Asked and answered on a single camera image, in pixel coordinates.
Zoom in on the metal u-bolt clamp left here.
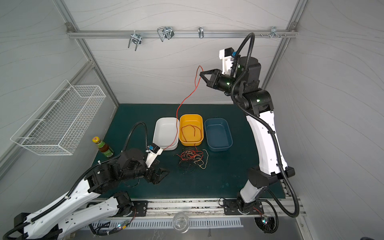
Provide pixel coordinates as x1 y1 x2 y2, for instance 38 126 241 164
128 32 142 51

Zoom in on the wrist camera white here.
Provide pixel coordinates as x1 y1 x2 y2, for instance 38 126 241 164
219 48 236 76
145 143 163 168

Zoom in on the clear glass cup front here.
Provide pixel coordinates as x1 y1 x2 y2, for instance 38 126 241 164
173 212 190 233

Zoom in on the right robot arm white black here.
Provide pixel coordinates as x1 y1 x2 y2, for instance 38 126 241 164
200 33 300 218

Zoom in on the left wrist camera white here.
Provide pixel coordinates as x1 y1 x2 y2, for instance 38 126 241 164
145 143 163 168

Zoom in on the metal u-bolt clamp middle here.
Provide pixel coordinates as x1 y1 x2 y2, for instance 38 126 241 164
157 26 175 42

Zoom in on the sauce bottle yellow cap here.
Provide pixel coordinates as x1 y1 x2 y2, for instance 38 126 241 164
92 137 114 158

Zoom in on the blue plastic bin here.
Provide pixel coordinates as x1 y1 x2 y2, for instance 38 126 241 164
204 118 233 152

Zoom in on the aluminium crossbar rail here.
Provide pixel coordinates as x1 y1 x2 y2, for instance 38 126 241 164
67 29 299 40

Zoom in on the white wire basket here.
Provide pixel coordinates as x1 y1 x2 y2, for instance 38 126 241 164
10 80 106 156

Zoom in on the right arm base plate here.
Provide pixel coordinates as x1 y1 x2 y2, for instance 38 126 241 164
219 198 264 216

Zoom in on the metal clamp small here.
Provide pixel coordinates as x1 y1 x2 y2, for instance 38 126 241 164
198 27 204 39

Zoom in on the metal bracket right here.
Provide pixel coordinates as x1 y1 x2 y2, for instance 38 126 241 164
260 27 287 39

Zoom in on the white vent grille strip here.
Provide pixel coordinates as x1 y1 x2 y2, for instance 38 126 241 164
92 217 244 231

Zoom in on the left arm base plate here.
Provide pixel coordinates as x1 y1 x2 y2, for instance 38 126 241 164
115 201 149 217

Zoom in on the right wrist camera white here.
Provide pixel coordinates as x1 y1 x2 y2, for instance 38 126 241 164
219 48 236 76

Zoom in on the red cable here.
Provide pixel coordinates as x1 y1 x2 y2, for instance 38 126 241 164
161 65 205 151
180 123 203 143

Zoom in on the yellow plastic bin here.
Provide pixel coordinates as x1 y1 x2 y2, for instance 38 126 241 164
179 114 204 147

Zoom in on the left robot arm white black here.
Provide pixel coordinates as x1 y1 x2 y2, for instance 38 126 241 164
3 122 169 240

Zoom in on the white plastic bin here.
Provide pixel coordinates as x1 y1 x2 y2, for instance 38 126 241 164
153 117 180 151

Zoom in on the cable pile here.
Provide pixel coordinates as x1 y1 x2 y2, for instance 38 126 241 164
176 148 209 174

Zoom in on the metal u-bolt clamp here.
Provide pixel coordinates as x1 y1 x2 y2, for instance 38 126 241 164
128 32 142 51
157 26 175 42

